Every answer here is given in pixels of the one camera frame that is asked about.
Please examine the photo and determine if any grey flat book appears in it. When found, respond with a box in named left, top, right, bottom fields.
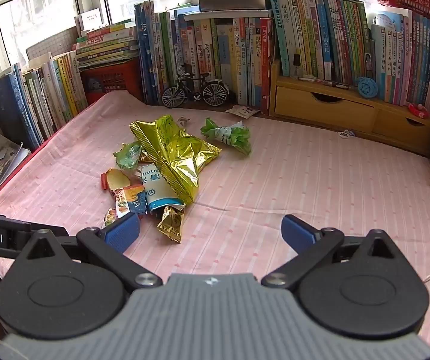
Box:
left=199, top=0, right=274, bottom=12

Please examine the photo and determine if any blue yarn ball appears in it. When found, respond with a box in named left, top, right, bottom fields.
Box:
left=356, top=77, right=379, bottom=99

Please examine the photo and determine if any white flat book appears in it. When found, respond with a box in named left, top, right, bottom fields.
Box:
left=183, top=7, right=273, bottom=22

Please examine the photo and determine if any blue and white paper bag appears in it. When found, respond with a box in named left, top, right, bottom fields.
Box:
left=140, top=163, right=186, bottom=214

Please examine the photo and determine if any green and white plastic bag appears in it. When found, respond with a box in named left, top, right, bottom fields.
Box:
left=200, top=117, right=252, bottom=157

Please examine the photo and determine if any row of books on organizer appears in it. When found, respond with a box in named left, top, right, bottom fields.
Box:
left=265, top=0, right=430, bottom=115

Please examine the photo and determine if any small red toy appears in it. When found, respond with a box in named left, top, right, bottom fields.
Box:
left=408, top=103, right=429, bottom=119

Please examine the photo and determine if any black model bicycle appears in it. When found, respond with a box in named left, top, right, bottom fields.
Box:
left=162, top=72, right=229, bottom=107

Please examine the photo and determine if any red plastic crate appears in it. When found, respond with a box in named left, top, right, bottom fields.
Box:
left=80, top=60, right=142, bottom=106

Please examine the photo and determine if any stack of flat-lying books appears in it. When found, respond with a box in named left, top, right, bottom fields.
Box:
left=74, top=19, right=138, bottom=69

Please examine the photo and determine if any wooden drawer organizer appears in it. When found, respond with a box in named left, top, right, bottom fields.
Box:
left=268, top=60, right=430, bottom=158

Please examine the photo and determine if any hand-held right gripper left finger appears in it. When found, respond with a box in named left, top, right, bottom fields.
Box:
left=14, top=213, right=163, bottom=290

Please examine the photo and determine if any red and yellow snack wrapper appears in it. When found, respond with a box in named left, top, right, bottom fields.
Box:
left=100, top=168, right=142, bottom=194

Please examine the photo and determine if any white card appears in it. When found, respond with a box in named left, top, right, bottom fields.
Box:
left=74, top=7, right=103, bottom=32

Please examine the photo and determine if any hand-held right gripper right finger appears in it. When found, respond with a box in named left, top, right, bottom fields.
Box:
left=260, top=214, right=411, bottom=291

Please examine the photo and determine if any large gold chip bag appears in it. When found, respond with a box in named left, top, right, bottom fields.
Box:
left=129, top=115, right=222, bottom=206

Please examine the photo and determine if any white framed window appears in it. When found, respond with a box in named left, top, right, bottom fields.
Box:
left=0, top=0, right=268, bottom=68

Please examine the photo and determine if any narrow green clear wrapper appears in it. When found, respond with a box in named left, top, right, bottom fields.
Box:
left=113, top=140, right=143, bottom=171

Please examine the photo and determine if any white paper sachet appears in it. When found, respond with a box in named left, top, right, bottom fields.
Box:
left=226, top=106, right=261, bottom=119

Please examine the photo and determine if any colourful printed snack packet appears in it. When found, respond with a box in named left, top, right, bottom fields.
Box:
left=103, top=184, right=148, bottom=229

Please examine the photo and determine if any pink striped cloth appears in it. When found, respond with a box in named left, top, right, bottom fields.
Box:
left=0, top=92, right=430, bottom=351

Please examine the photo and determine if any pen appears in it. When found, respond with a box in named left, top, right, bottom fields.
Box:
left=298, top=77, right=354, bottom=90

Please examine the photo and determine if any gold foil snack wrapper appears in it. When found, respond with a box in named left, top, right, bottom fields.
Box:
left=157, top=205, right=184, bottom=244

